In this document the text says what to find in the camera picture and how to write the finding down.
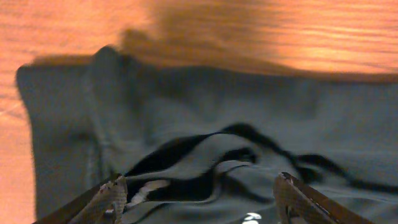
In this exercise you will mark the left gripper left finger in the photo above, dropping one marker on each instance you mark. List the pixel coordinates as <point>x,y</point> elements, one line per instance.
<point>103,203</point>

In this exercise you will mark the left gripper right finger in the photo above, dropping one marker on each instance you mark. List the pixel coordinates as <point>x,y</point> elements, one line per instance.
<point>297,202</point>

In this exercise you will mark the black t-shirt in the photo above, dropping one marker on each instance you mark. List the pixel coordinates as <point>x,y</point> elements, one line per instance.
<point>204,145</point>

